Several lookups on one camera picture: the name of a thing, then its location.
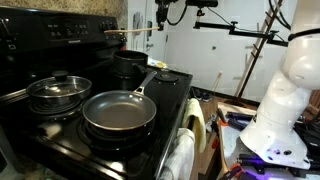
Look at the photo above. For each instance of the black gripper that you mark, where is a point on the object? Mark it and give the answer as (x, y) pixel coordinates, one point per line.
(162, 10)

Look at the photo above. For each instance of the wooden spoon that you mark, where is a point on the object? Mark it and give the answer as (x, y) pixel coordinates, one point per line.
(133, 30)

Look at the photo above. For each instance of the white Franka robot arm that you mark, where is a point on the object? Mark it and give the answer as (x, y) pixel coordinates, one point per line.
(283, 110)

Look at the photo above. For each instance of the black electric stove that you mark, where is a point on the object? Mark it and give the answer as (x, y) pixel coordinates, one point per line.
(50, 30)

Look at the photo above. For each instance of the steel pot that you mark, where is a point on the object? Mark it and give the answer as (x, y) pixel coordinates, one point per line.
(60, 100)

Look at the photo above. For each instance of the yellow sponge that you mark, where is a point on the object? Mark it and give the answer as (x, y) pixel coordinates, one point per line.
(160, 64)

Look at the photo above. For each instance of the small red black bottle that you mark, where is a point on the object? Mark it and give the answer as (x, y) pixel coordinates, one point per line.
(123, 41)

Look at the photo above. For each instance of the black saucepan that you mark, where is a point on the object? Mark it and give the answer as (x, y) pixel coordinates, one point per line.
(125, 66)

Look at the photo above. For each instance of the pair of dark shoes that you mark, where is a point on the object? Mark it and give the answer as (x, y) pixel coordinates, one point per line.
(206, 97)

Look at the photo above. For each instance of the wooden ladder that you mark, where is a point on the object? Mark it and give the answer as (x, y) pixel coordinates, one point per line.
(248, 71)

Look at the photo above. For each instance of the black frying pan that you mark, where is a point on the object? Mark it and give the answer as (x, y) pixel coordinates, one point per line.
(116, 113)

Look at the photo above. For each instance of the yellow towel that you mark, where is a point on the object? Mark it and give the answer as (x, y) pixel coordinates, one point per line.
(196, 120)

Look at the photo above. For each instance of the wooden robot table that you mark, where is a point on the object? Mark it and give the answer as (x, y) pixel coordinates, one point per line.
(233, 108)

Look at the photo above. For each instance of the orange black clamp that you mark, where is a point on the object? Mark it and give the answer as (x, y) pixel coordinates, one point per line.
(233, 171)
(221, 120)

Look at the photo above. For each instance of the dark blue black tool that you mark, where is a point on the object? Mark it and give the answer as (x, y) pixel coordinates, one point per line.
(240, 120)

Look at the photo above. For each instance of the white towel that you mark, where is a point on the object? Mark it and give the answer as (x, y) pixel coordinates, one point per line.
(181, 156)

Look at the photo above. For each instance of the grey wall-mounted device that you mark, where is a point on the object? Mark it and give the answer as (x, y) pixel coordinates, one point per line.
(137, 23)

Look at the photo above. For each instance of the black stereo camera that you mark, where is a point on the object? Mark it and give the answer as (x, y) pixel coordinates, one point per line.
(201, 3)

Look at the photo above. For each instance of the black camera mount boom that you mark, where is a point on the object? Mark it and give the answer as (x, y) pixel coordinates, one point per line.
(246, 33)

